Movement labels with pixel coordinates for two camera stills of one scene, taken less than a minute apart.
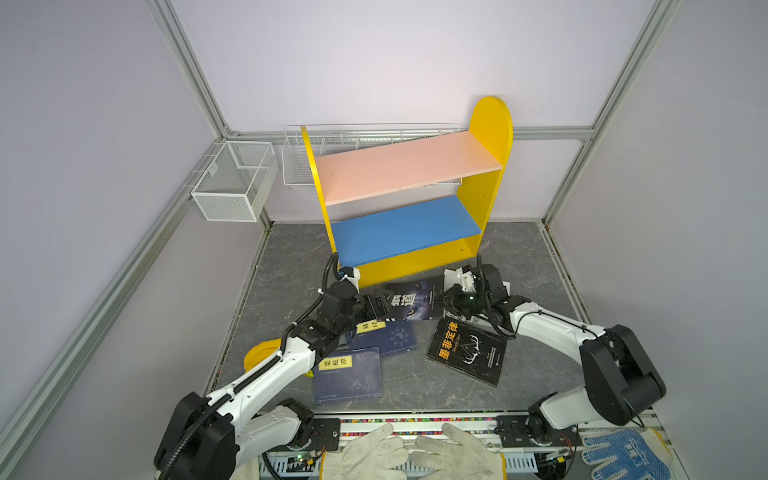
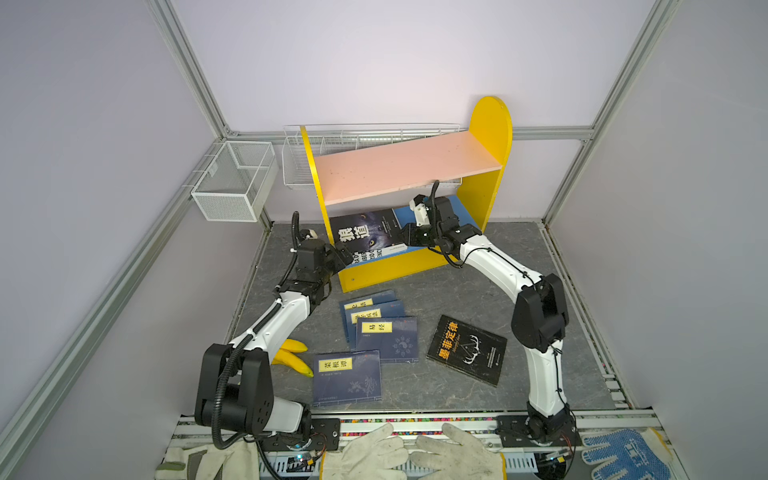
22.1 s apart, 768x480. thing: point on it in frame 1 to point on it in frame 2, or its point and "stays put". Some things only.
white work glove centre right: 465,460 stays put
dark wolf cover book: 412,301 to 368,231
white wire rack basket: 341,138 stays put
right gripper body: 466,303 to 423,237
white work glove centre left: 374,454 stays put
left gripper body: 362,311 to 333,263
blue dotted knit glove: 634,455 stays put
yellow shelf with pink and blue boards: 402,208 stays put
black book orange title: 470,348 stays put
